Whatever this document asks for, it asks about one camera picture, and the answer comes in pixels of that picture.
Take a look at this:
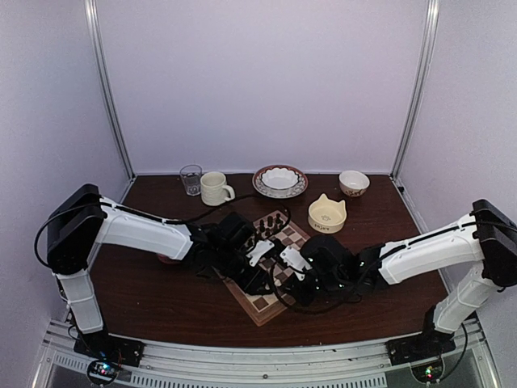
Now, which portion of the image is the white floral small bowl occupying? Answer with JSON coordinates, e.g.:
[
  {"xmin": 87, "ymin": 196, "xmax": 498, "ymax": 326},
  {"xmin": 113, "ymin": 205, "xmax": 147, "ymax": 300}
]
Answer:
[{"xmin": 338, "ymin": 171, "xmax": 370, "ymax": 197}]

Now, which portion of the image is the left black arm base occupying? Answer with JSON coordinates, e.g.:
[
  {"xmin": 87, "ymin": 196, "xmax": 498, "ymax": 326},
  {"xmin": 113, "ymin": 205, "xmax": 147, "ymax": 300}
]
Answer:
[{"xmin": 74, "ymin": 332, "xmax": 145, "ymax": 367}]

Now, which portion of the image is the front aluminium rail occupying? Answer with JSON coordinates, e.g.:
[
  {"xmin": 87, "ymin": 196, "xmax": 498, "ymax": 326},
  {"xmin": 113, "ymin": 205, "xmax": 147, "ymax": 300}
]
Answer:
[{"xmin": 28, "ymin": 318, "xmax": 504, "ymax": 387}]

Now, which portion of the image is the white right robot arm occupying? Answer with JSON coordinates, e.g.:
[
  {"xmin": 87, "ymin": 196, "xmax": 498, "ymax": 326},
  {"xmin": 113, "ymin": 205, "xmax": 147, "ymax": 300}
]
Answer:
[{"xmin": 280, "ymin": 200, "xmax": 516, "ymax": 357}]

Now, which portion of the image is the right aluminium frame post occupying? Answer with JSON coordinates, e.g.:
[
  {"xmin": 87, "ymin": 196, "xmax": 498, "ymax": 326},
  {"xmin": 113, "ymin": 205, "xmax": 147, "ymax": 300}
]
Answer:
[{"xmin": 390, "ymin": 0, "xmax": 440, "ymax": 183}]

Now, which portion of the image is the white scalloped bowl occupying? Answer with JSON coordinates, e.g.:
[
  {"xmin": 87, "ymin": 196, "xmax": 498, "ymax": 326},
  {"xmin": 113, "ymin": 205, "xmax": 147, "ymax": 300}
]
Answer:
[{"xmin": 261, "ymin": 167, "xmax": 298, "ymax": 190}]

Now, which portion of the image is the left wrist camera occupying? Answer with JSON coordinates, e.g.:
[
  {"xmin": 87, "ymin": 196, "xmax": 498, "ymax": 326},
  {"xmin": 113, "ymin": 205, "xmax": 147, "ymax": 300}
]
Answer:
[{"xmin": 246, "ymin": 240, "xmax": 275, "ymax": 267}]

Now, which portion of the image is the clear drinking glass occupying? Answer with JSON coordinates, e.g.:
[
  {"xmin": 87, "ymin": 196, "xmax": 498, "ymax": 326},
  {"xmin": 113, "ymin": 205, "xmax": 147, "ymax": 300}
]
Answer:
[{"xmin": 179, "ymin": 164, "xmax": 203, "ymax": 196}]

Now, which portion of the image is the yellow cat-ear bowl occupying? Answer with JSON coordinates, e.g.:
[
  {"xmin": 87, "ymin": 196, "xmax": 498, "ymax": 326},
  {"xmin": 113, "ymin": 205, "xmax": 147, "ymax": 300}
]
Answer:
[{"xmin": 308, "ymin": 193, "xmax": 347, "ymax": 234}]

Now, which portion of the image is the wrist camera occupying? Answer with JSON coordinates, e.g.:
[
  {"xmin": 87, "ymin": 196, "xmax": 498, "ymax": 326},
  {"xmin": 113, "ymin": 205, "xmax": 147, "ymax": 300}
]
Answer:
[
  {"xmin": 280, "ymin": 247, "xmax": 312, "ymax": 280},
  {"xmin": 246, "ymin": 240, "xmax": 275, "ymax": 267}
]

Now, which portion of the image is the right black cable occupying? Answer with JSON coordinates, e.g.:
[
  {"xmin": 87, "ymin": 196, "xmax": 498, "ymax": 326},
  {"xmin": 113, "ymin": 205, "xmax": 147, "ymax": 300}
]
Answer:
[{"xmin": 272, "ymin": 278, "xmax": 364, "ymax": 315}]

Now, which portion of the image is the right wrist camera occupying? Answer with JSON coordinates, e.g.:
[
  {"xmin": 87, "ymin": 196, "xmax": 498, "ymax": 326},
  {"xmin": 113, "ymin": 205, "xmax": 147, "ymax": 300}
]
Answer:
[{"xmin": 280, "ymin": 247, "xmax": 312, "ymax": 280}]

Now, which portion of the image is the patterned brown rim plate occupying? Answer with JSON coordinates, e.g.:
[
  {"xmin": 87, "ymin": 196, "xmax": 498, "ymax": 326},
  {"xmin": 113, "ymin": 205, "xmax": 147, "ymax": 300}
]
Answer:
[{"xmin": 252, "ymin": 165, "xmax": 309, "ymax": 199}]

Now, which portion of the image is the black cable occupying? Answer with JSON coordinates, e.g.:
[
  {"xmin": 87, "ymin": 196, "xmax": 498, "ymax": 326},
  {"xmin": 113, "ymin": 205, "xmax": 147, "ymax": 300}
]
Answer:
[
  {"xmin": 272, "ymin": 278, "xmax": 364, "ymax": 315},
  {"xmin": 165, "ymin": 195, "xmax": 292, "ymax": 239}
]

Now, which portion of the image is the aluminium frame post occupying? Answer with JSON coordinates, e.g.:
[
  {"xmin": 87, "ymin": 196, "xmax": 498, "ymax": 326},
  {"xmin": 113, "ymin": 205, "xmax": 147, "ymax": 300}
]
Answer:
[
  {"xmin": 84, "ymin": 0, "xmax": 136, "ymax": 180},
  {"xmin": 390, "ymin": 0, "xmax": 440, "ymax": 183}
]

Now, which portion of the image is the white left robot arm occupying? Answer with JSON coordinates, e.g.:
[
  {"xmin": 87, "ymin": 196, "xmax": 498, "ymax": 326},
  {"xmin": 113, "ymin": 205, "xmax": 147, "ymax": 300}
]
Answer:
[{"xmin": 38, "ymin": 183, "xmax": 274, "ymax": 359}]

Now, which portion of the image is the wooden chess board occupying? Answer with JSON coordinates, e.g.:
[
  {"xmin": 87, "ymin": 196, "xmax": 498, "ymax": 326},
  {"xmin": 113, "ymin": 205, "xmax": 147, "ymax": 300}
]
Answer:
[{"xmin": 215, "ymin": 210, "xmax": 309, "ymax": 327}]

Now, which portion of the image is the left aluminium frame post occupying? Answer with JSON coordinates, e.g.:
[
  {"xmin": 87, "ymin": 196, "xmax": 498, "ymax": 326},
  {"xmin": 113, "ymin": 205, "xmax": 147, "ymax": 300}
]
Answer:
[{"xmin": 84, "ymin": 0, "xmax": 136, "ymax": 180}]

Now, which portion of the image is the left black cable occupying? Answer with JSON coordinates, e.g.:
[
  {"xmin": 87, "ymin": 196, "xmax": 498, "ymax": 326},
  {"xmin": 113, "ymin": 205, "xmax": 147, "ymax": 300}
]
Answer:
[{"xmin": 165, "ymin": 195, "xmax": 292, "ymax": 239}]

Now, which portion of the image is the cream ribbed mug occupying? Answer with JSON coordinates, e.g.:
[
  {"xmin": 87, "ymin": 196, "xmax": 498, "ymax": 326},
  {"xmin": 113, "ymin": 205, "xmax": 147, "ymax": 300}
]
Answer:
[{"xmin": 200, "ymin": 171, "xmax": 236, "ymax": 207}]

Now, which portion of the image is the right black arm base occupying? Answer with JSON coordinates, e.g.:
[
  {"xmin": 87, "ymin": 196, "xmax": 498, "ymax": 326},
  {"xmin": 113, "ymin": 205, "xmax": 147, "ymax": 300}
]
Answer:
[{"xmin": 386, "ymin": 332, "xmax": 456, "ymax": 365}]

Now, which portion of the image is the pink cat-ear bowl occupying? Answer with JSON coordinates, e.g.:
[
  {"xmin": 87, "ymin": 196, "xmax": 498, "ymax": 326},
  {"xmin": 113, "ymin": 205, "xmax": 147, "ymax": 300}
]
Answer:
[{"xmin": 157, "ymin": 254, "xmax": 181, "ymax": 265}]

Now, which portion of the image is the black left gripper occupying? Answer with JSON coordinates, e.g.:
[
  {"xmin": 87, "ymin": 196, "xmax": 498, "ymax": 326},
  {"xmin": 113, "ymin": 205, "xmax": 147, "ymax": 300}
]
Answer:
[{"xmin": 214, "ymin": 245, "xmax": 275, "ymax": 297}]

